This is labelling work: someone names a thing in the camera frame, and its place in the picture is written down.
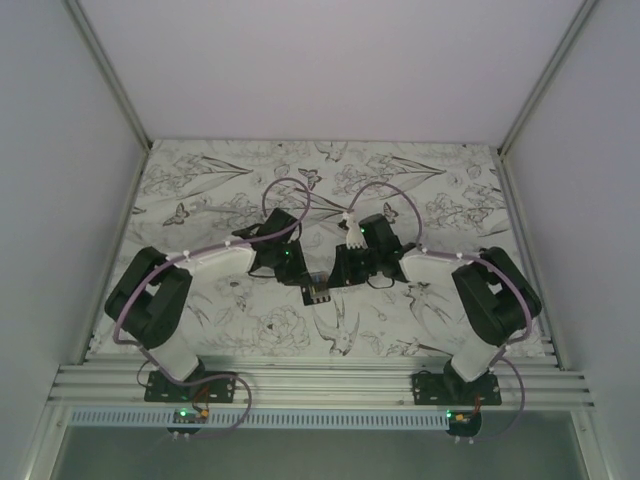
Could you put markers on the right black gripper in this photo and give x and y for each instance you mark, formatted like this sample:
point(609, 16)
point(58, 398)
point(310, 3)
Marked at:
point(342, 273)

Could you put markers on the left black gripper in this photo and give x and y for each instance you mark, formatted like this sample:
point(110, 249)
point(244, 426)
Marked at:
point(298, 273)

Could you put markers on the clear plastic fuse box cover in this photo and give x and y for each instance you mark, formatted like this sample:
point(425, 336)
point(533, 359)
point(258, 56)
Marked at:
point(319, 278)

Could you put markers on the black fuse box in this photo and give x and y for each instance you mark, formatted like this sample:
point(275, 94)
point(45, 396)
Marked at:
point(315, 294)

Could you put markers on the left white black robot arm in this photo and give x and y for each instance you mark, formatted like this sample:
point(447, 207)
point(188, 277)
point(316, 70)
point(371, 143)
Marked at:
point(148, 301)

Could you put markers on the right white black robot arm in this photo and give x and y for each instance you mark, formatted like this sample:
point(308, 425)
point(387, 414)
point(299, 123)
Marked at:
point(498, 301)

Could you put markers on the floral patterned mat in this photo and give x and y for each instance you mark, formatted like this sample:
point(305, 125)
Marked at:
point(195, 193)

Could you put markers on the left controller board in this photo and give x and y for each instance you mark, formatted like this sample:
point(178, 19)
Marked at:
point(185, 423)

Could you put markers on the controller board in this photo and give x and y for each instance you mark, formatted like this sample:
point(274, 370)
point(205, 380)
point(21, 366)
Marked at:
point(464, 426)
point(185, 423)

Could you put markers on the right controller board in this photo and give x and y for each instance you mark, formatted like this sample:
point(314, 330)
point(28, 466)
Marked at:
point(464, 426)

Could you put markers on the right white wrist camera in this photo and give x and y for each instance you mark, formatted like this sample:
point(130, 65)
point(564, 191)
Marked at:
point(354, 233)

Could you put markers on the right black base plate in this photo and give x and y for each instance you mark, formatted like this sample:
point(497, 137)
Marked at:
point(445, 390)

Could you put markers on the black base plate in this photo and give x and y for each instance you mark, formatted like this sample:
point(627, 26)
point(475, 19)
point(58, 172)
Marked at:
point(210, 387)
point(445, 390)

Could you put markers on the white slotted cable duct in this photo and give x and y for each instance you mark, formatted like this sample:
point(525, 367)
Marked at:
point(267, 418)

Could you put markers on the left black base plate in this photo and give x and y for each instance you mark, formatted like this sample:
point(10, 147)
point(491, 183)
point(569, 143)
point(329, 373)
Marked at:
point(210, 387)

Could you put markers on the aluminium rail base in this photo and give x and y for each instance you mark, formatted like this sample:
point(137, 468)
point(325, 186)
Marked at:
point(539, 383)

